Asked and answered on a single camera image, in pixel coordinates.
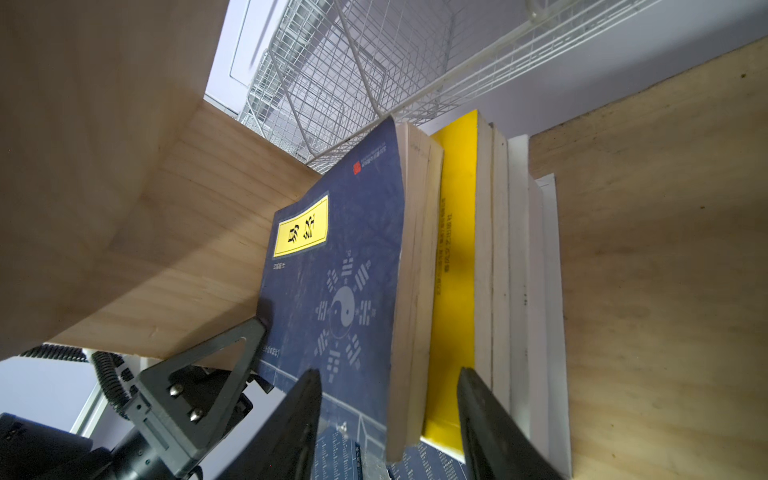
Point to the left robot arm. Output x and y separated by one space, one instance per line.
41 435

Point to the white wire rack basket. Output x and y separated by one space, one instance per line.
331 70

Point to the wooden two-tier bookshelf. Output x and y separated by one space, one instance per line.
133 216

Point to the dark blue book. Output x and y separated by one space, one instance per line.
429 288
340 286
339 457

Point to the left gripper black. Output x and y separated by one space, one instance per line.
188 404

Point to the white book black lettering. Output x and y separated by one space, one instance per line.
539 390

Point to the black book antler cover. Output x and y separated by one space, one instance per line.
501 350

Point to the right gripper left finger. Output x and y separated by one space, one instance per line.
285 445

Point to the yellow book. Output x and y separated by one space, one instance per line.
462 314

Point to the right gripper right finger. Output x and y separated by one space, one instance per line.
494 447

